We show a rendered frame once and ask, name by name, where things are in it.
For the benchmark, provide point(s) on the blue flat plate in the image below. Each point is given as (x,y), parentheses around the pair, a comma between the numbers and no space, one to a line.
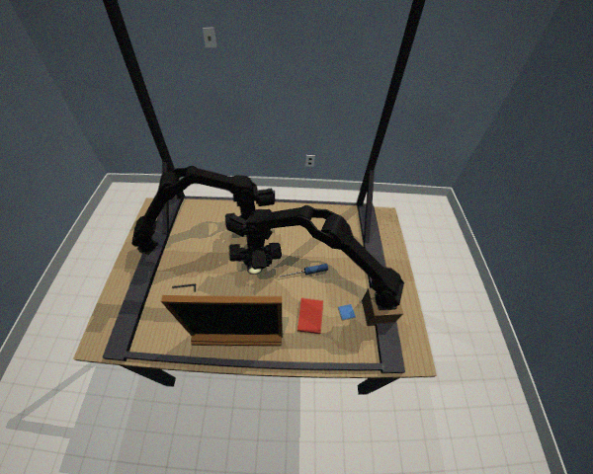
(346,312)

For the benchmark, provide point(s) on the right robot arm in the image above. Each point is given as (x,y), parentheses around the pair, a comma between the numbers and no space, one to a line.
(244,192)

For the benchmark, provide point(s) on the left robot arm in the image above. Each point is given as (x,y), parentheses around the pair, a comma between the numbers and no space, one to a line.
(336,233)

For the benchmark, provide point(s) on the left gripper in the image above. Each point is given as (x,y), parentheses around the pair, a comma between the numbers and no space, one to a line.
(239,254)

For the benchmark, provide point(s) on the blue screwdriver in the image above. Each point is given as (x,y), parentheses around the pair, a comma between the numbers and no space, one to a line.
(316,269)

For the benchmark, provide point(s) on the red flat block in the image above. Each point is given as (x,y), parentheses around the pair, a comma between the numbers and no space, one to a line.
(310,316)

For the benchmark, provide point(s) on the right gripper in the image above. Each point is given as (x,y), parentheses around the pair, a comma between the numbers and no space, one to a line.
(245,215)

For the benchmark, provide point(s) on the black flashlight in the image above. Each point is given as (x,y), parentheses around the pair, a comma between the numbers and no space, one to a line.
(249,264)

